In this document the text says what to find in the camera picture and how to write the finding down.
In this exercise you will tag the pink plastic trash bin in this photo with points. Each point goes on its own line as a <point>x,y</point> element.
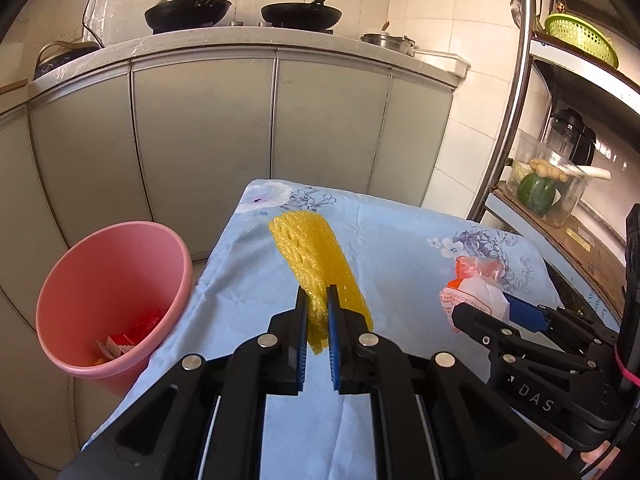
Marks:
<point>101,284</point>

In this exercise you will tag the black wok with lid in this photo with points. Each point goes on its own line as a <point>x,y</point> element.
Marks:
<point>171,15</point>

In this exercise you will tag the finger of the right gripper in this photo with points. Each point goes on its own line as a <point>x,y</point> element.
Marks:
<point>485,329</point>
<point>526,315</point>

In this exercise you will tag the grey kitchen cabinet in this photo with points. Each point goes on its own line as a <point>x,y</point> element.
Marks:
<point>171,128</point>

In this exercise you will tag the white spoon handle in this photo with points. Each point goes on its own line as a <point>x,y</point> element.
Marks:
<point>590,171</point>

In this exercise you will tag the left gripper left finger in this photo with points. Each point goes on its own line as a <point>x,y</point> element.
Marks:
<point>298,338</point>

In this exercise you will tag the clear plastic container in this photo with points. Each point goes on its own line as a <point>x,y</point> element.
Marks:
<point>567,194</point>

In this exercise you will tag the black induction cooker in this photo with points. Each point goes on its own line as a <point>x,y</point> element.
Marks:
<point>58,52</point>

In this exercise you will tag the black wok wooden handle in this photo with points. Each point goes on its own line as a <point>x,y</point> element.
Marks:
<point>312,16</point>

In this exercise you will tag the green bell pepper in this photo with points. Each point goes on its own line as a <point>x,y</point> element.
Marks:
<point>536,194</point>

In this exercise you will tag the red plastic snack bag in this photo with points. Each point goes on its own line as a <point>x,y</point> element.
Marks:
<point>137,329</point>

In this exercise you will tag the green plastic basket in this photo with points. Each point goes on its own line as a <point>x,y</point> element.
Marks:
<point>581,35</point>

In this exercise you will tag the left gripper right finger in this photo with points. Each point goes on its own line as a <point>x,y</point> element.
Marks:
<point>335,327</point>

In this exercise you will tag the black blender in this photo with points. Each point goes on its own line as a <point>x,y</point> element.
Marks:
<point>568,136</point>

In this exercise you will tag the metal shelf pole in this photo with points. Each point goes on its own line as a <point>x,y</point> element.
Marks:
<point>512,113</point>

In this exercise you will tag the white orange plastic bag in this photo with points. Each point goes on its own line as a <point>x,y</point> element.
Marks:
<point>477,284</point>

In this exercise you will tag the steel pot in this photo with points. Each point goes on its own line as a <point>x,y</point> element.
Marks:
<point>382,38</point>

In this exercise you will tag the yellow foam fruit net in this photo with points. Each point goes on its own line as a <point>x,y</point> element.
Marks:
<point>309,246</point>

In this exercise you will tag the flattened cardboard sheet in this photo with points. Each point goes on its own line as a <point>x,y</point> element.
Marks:
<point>598,254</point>

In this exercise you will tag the ginger root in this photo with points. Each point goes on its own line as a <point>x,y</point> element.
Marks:
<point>543,169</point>

